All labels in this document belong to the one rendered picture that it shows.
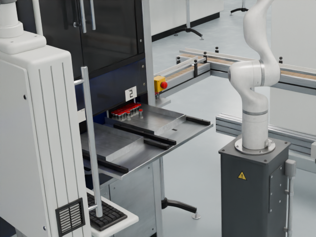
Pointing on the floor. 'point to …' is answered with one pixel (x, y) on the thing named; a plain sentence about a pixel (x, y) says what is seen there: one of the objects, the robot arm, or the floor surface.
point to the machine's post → (146, 98)
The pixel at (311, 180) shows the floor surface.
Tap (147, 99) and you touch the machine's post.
